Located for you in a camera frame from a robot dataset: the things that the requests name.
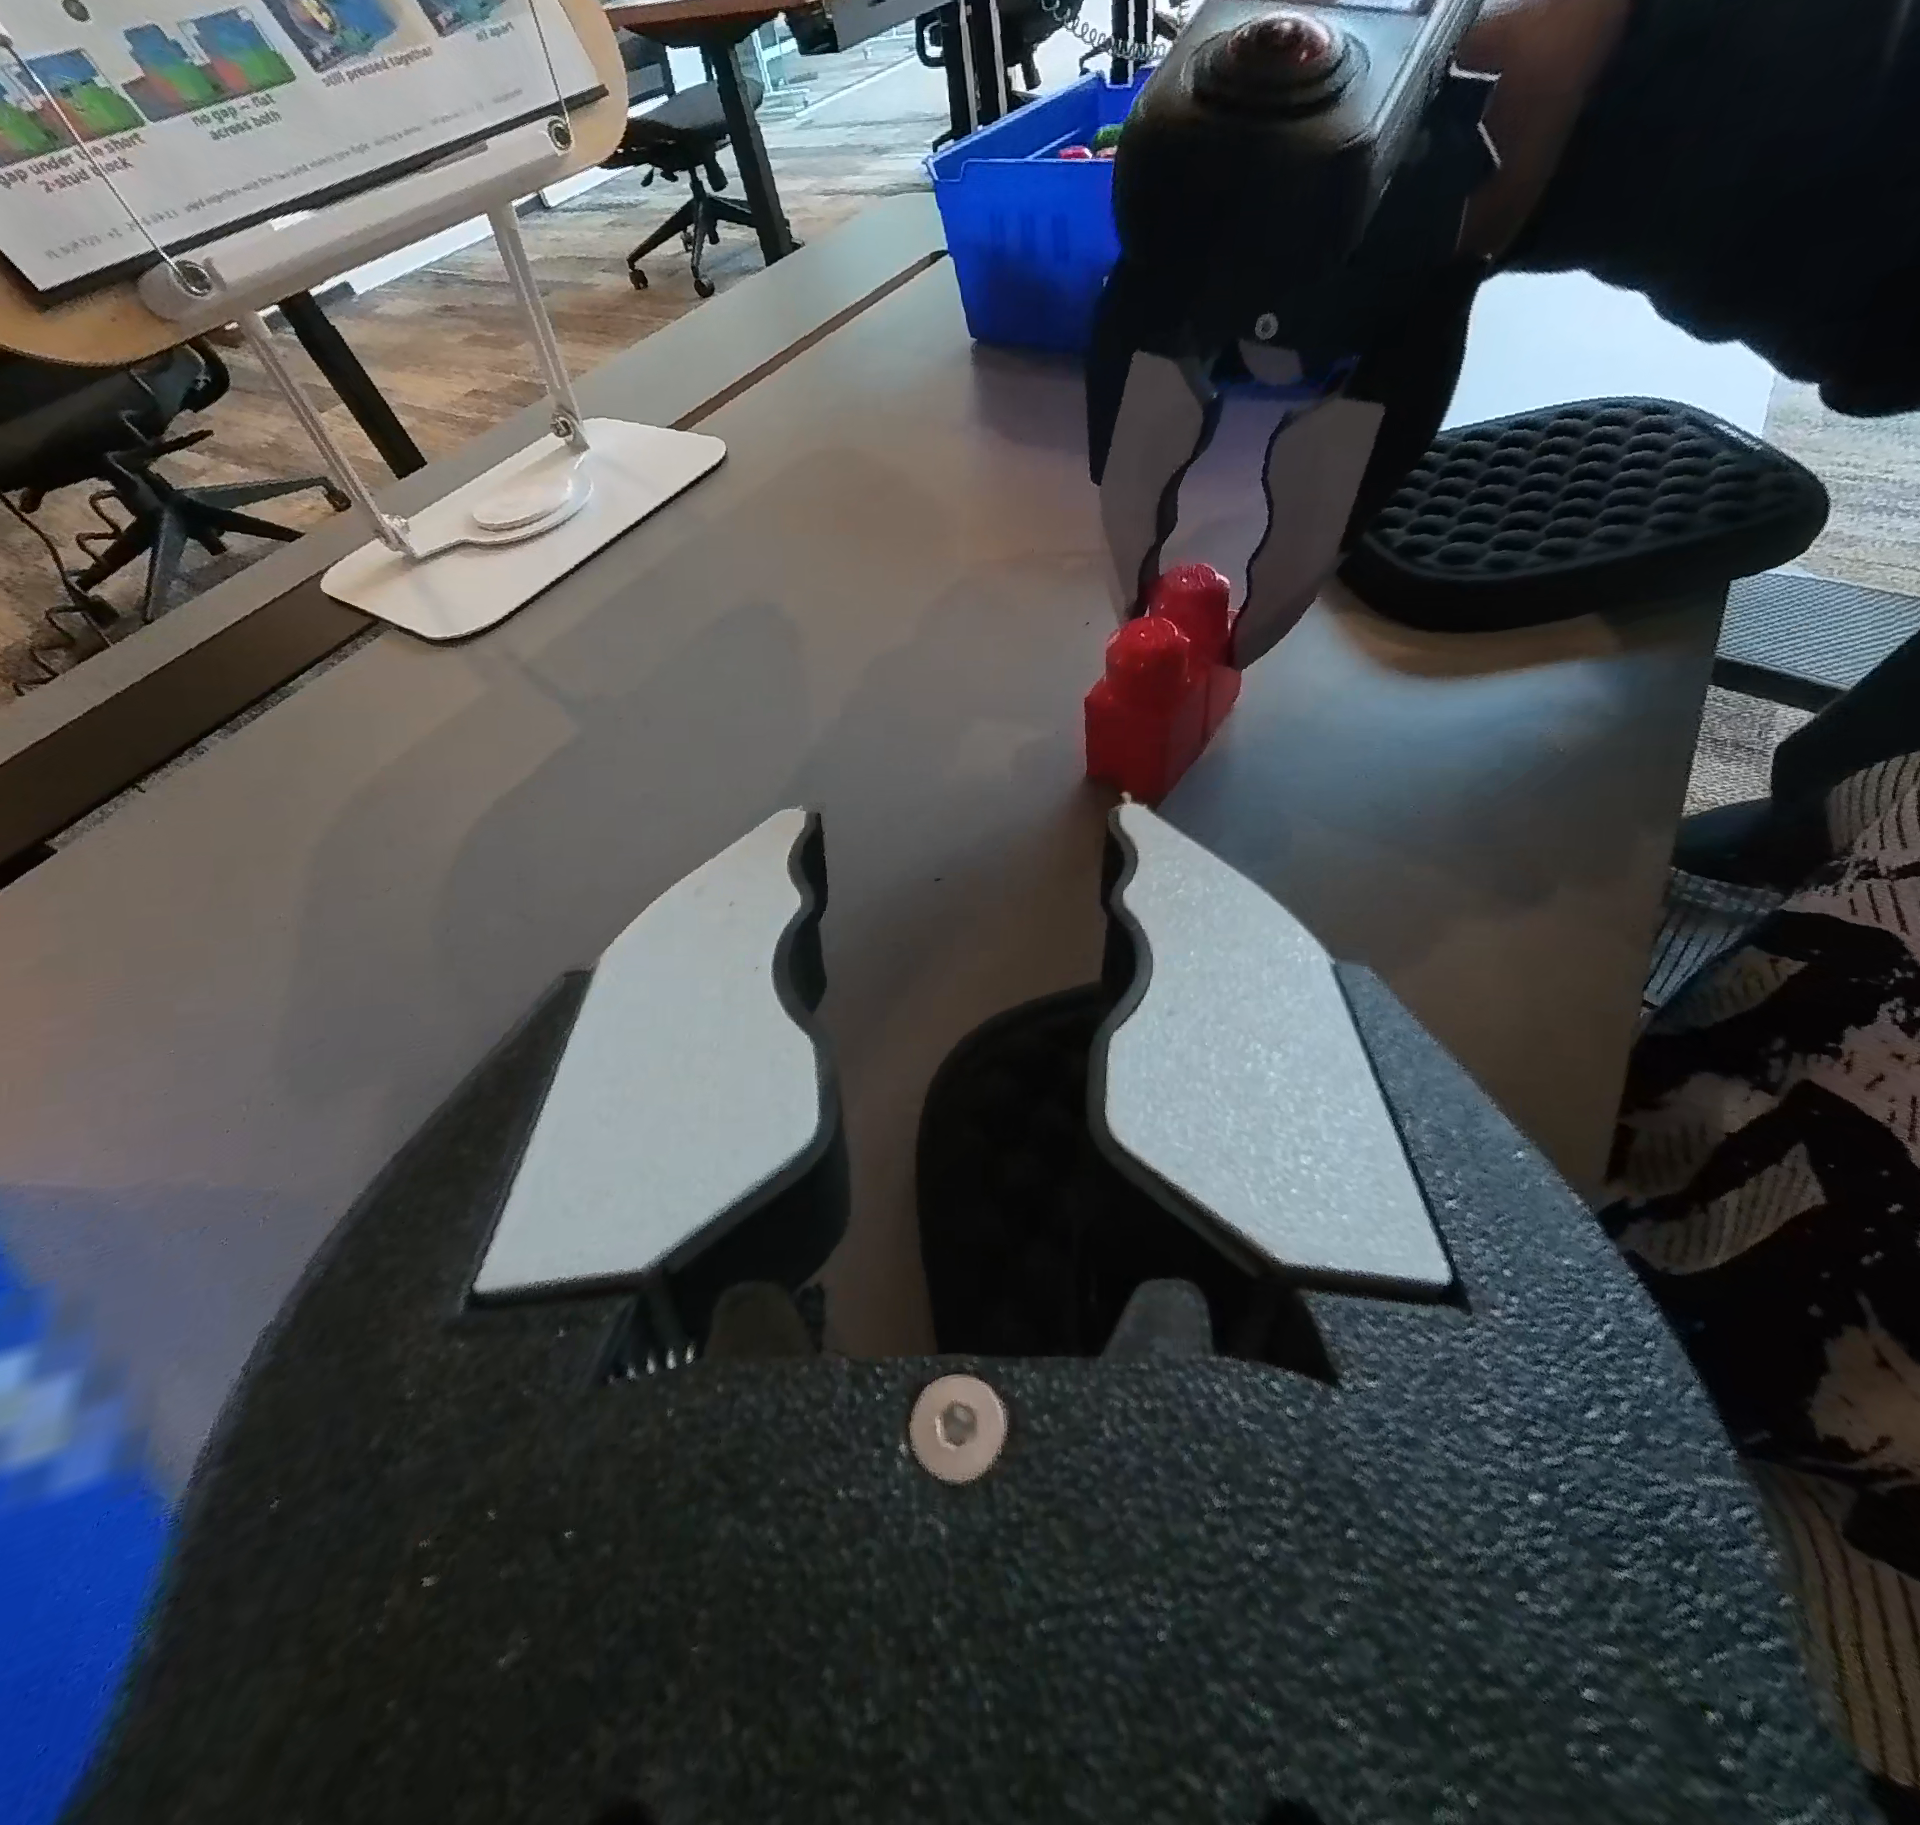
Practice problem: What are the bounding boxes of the coiled black cable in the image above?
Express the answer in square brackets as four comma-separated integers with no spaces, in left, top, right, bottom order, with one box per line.
[1034,0,1189,75]

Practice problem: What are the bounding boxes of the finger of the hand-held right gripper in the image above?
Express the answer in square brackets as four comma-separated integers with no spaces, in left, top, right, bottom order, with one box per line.
[1100,349,1223,620]
[1228,389,1388,666]

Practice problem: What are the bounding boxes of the white tabletop display stand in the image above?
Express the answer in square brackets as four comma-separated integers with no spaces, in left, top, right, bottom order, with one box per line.
[0,0,728,642]

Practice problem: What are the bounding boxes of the blue plastic bin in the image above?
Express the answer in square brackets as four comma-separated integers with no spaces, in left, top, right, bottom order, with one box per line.
[0,1181,178,1825]
[926,72,1157,358]

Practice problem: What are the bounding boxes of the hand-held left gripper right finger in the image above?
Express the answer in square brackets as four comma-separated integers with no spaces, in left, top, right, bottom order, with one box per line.
[1084,798,1460,1299]

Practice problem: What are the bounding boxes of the black-and-white patterned garment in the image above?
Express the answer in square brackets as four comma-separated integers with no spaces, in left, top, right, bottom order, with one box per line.
[1596,768,1920,1783]

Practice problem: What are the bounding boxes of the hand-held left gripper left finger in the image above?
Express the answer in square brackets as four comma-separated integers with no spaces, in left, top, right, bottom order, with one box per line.
[470,805,844,1309]

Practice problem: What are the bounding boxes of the black honeycomb pad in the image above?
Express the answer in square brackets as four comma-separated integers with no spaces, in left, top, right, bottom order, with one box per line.
[1339,396,1833,636]

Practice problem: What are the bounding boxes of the person's right forearm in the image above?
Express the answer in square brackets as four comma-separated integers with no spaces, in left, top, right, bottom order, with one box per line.
[1447,0,1920,419]

